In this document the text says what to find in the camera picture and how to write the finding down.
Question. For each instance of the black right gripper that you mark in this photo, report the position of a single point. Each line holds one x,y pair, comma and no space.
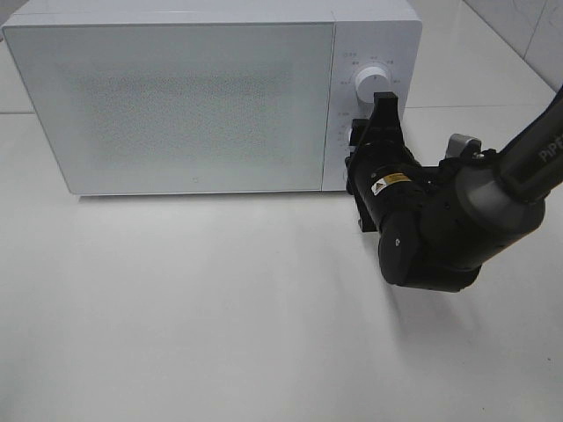
385,179

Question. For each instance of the white timer knob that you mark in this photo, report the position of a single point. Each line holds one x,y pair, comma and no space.
351,140

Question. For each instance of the white microwave door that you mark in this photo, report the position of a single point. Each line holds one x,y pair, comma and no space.
151,109

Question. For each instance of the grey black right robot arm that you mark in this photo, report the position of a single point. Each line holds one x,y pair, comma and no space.
438,225

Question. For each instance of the upper white power knob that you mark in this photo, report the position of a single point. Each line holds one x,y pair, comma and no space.
370,80

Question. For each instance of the white microwave oven body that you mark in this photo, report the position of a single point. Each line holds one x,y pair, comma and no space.
364,33

